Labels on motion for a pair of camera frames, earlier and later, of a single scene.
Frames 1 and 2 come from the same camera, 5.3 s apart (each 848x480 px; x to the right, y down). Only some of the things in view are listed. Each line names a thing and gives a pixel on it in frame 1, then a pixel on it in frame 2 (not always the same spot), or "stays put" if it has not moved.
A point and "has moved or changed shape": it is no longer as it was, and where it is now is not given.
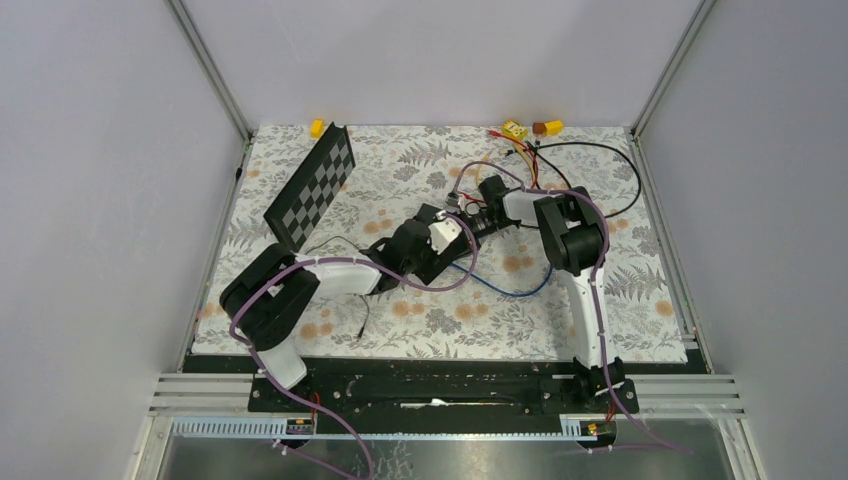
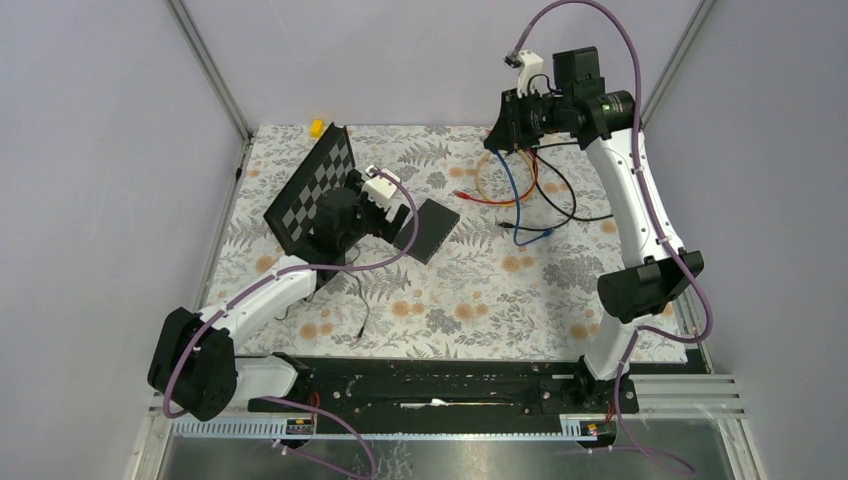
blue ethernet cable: [504, 291] -> [515, 191]
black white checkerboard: [307, 196] stays put
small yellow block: [317, 128] stays put
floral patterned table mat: [429, 249] stays put
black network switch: [437, 264] has moved or changed shape
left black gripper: [428, 245] -> [383, 227]
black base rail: [420, 385] stays put
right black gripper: [465, 219] -> [509, 130]
